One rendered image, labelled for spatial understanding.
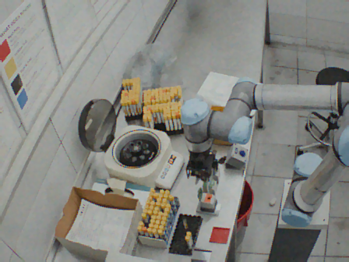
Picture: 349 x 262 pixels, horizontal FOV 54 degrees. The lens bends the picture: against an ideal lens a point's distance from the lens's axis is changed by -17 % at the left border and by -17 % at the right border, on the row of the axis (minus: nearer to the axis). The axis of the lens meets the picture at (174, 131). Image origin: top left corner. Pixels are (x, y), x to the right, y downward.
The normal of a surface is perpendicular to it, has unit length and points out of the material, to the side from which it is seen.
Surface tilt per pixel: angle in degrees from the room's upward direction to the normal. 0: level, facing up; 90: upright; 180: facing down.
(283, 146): 0
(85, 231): 1
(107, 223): 2
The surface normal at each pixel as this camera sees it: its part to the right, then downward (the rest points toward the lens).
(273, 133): -0.15, -0.67
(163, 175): 0.26, -0.52
